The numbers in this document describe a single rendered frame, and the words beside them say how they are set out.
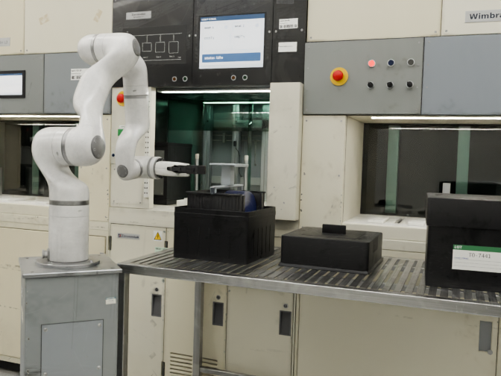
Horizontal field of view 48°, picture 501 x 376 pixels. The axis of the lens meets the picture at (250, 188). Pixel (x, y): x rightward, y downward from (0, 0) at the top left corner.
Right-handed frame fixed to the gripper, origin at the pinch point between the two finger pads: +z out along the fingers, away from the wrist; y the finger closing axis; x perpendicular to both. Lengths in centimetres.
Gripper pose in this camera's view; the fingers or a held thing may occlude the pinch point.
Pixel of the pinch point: (197, 169)
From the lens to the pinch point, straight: 202.5
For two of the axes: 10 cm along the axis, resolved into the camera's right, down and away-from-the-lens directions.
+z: 9.2, 0.5, -3.8
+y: -3.8, 0.2, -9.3
